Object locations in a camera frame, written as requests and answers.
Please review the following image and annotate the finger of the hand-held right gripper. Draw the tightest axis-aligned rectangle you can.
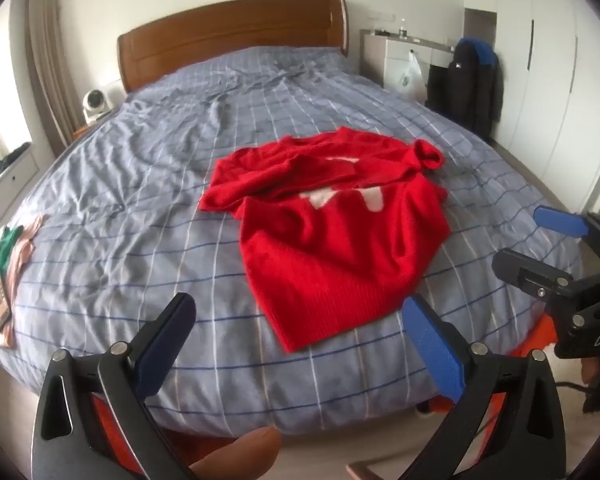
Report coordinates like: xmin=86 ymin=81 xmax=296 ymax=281
xmin=492 ymin=249 xmax=600 ymax=342
xmin=533 ymin=205 xmax=600 ymax=266

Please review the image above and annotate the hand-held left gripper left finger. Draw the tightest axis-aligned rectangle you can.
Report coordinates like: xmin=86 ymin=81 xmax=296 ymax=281
xmin=31 ymin=291 xmax=197 ymax=480

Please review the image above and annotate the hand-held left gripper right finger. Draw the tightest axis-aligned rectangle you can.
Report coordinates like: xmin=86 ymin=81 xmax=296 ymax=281
xmin=402 ymin=294 xmax=567 ymax=480

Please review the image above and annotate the red knit sweater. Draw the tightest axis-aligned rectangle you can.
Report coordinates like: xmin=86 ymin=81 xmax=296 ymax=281
xmin=198 ymin=127 xmax=452 ymax=353

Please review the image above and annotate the dark clothes pile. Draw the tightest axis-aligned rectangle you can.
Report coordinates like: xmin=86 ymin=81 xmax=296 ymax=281
xmin=0 ymin=142 xmax=32 ymax=183

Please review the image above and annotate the person's right hand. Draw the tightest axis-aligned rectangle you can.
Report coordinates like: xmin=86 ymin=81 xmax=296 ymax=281
xmin=580 ymin=354 xmax=600 ymax=386

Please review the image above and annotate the person's left hand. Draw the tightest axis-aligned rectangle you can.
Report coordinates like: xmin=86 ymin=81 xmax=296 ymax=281
xmin=189 ymin=426 xmax=283 ymax=480

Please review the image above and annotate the orange bed base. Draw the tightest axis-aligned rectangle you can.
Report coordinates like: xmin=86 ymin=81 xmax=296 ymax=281
xmin=87 ymin=317 xmax=556 ymax=480

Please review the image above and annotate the white wardrobe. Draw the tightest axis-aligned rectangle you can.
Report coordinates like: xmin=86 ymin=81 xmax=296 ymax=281
xmin=462 ymin=0 xmax=600 ymax=211

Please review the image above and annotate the bed with grey checked sheet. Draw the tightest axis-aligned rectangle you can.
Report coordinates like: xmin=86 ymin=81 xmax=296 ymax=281
xmin=0 ymin=46 xmax=586 ymax=436

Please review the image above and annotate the black puffer jacket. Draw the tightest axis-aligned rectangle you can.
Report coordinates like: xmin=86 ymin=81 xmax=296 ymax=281
xmin=425 ymin=37 xmax=503 ymax=136

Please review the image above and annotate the pink printed garment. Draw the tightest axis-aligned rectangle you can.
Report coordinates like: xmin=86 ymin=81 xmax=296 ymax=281
xmin=0 ymin=212 xmax=48 ymax=348

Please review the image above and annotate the blue garment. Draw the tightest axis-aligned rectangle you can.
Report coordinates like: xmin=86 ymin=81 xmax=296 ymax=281
xmin=472 ymin=37 xmax=498 ymax=68

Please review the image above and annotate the white plastic bag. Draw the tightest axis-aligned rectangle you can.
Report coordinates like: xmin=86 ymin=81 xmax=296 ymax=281
xmin=394 ymin=50 xmax=427 ymax=97

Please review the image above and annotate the white window cabinet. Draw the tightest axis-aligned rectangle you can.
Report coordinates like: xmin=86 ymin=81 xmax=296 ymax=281
xmin=0 ymin=142 xmax=46 ymax=231

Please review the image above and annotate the white dresser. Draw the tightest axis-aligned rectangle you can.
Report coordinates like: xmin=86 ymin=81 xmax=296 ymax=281
xmin=359 ymin=29 xmax=456 ymax=106

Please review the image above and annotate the small white fan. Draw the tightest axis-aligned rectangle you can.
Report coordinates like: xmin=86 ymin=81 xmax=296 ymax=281
xmin=81 ymin=89 xmax=112 ymax=123

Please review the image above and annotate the beige curtain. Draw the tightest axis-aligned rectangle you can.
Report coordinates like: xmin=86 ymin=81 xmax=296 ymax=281
xmin=27 ymin=0 xmax=81 ymax=146

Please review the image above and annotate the wooden headboard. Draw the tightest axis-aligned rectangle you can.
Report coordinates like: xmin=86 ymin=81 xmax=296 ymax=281
xmin=116 ymin=0 xmax=351 ymax=93

